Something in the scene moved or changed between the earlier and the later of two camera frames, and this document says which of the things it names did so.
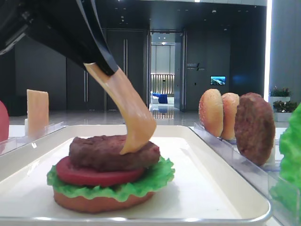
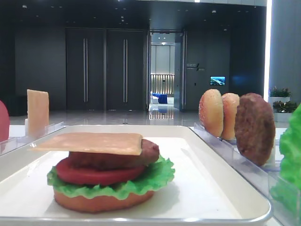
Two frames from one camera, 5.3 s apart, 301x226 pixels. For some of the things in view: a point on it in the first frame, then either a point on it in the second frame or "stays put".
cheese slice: (138, 122) → (128, 144)
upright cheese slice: (37, 113) stays put
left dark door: (83, 92) stays put
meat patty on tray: (102, 153) stays put
